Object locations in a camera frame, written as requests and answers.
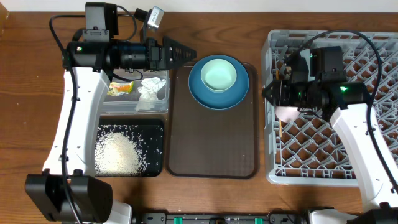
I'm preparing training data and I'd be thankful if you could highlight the wooden chopstick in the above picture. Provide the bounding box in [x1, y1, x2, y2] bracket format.
[275, 70, 282, 137]

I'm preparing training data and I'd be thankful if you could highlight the pink cup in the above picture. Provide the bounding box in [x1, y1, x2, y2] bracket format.
[275, 106, 300, 123]

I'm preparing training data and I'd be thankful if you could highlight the white tissue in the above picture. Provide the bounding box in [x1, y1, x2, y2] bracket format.
[136, 77, 166, 111]

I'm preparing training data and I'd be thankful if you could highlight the yellow green snack wrapper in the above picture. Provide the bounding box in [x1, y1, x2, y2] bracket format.
[107, 81, 134, 96]

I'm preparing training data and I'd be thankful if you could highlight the mint green bowl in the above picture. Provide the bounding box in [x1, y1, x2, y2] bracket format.
[200, 59, 237, 93]

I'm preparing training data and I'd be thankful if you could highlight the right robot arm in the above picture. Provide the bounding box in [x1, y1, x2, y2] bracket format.
[262, 47, 397, 223]

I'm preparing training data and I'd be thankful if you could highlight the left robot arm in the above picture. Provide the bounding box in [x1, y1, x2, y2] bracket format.
[25, 2, 197, 223]

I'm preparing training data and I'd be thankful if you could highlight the grey dishwasher rack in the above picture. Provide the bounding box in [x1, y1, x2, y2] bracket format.
[261, 30, 397, 187]

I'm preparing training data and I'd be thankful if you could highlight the clear plastic bin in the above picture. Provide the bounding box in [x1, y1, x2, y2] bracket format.
[101, 69, 170, 115]

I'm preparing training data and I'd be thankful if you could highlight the dark blue plate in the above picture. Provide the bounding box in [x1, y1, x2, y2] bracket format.
[188, 55, 249, 110]

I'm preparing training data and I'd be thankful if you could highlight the black tray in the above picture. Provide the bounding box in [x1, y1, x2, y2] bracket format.
[93, 118, 165, 178]

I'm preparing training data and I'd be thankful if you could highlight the brown serving tray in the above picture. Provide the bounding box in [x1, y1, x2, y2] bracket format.
[165, 63, 259, 179]

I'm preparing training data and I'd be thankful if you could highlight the spilled white rice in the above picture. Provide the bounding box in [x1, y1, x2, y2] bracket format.
[94, 124, 164, 177]

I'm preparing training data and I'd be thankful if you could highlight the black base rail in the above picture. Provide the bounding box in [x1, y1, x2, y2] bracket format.
[137, 210, 308, 224]

